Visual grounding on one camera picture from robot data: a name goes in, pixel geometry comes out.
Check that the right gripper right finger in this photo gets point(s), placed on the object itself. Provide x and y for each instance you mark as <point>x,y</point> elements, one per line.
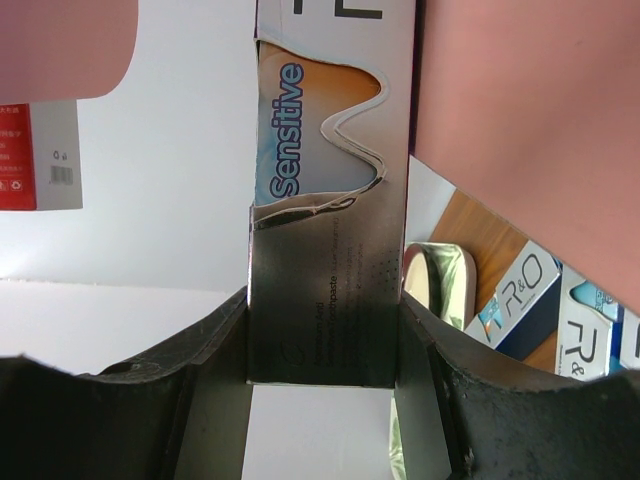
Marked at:
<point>468,412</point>

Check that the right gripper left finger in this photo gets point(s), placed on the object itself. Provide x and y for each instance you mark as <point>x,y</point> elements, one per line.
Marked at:
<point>178,410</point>

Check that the dark red toothpaste box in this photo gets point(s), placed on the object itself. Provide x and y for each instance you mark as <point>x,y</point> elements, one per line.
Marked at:
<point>40,165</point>

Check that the silver r&o box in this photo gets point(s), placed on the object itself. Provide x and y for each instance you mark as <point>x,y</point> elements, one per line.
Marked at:
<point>328,217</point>
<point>523,311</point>
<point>589,329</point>

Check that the pink three-tier shelf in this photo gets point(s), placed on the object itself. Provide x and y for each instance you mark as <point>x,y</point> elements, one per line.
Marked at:
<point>530,106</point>

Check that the silver R&O box top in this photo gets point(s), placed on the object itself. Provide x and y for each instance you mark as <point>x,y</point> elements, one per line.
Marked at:
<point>523,311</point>

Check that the floral leaf pattern tray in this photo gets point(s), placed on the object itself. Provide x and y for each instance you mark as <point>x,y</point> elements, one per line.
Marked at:
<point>452,279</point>

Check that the red rimmed beige plate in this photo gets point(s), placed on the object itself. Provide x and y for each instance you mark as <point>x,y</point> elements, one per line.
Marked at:
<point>417,279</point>

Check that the silver R&O box diagonal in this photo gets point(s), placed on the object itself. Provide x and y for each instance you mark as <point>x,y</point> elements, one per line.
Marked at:
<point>630,341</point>

